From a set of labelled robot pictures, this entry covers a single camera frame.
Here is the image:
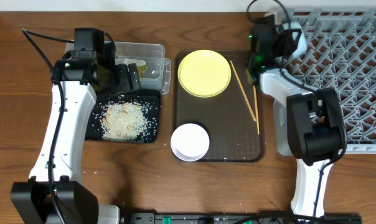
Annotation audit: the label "light blue bowl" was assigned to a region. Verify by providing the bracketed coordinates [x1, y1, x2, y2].
[283, 22, 308, 58]

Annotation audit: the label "green snack wrapper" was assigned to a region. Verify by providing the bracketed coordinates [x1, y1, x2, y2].
[136, 60, 148, 78]

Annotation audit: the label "rice and food scraps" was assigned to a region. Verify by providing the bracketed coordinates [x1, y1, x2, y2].
[93, 95, 159, 143]

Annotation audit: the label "white round bowl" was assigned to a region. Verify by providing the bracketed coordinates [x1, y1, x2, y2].
[170, 123, 210, 162]

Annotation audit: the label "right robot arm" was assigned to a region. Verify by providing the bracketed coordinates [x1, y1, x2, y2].
[246, 12, 347, 218]

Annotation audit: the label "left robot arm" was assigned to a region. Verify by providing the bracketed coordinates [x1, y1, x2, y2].
[11, 28, 141, 223]

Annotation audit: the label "black waste tray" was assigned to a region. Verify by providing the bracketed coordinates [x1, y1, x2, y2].
[84, 88, 162, 144]

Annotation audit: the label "clear plastic waste bin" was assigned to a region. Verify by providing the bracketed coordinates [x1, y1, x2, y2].
[65, 40, 172, 95]

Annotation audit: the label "grey plastic dishwasher rack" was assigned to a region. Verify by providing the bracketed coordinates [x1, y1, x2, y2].
[284, 9, 376, 154]

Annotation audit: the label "right wooden chopstick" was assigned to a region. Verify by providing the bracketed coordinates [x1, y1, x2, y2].
[253, 85, 260, 135]

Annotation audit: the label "wooden chopstick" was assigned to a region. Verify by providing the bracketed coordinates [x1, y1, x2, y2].
[253, 85, 260, 135]
[230, 60, 257, 122]

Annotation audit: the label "left wooden chopstick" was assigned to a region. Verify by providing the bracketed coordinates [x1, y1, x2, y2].
[230, 60, 257, 122]

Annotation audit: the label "yellow round plate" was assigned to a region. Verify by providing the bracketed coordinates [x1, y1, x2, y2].
[177, 50, 232, 98]

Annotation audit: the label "dark brown serving tray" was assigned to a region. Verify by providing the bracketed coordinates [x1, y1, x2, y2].
[173, 50, 265, 162]

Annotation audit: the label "left black cable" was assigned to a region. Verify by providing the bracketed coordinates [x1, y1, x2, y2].
[21, 27, 117, 224]

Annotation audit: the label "black cable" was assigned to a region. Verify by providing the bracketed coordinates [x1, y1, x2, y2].
[21, 27, 117, 224]
[234, 0, 347, 224]

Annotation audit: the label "right black cable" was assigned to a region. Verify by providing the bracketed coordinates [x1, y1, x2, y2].
[234, 0, 347, 224]

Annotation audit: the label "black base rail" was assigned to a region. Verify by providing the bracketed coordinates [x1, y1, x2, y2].
[119, 212, 362, 224]

